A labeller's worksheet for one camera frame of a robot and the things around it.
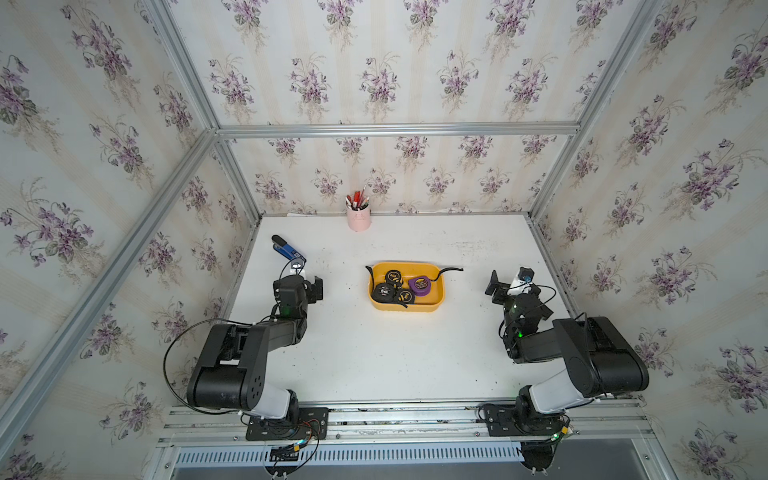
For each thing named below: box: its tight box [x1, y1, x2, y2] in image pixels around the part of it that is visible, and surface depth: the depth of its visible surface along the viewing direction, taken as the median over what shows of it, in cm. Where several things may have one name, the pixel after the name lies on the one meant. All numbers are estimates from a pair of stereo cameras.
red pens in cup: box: [345, 185, 370, 211], surface depth 113 cm
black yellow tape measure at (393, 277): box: [384, 270, 403, 287], surface depth 100 cm
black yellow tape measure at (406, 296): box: [396, 289, 416, 304], surface depth 95 cm
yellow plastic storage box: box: [368, 262, 445, 313], surface depth 98 cm
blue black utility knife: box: [272, 234, 307, 263], surface depth 108 cm
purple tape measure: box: [408, 276, 432, 297], surface depth 97 cm
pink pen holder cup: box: [345, 199, 371, 232], surface depth 114 cm
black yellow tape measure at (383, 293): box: [372, 283, 395, 303], surface depth 95 cm
